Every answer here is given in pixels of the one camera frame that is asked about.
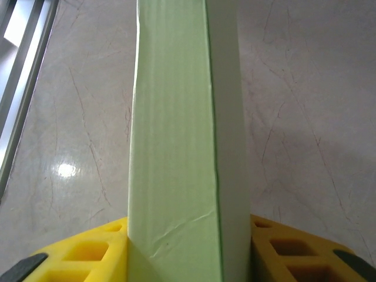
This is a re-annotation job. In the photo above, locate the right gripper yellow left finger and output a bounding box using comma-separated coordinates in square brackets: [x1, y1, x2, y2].
[5, 216, 130, 282]

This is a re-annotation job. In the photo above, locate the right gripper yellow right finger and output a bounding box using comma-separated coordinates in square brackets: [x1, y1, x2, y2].
[249, 214, 376, 282]

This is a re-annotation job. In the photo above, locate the light green paper box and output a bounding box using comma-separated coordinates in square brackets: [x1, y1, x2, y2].
[126, 0, 252, 282]

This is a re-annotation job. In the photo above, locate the long aluminium frame rail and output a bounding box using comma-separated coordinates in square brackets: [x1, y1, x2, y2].
[0, 0, 59, 203]

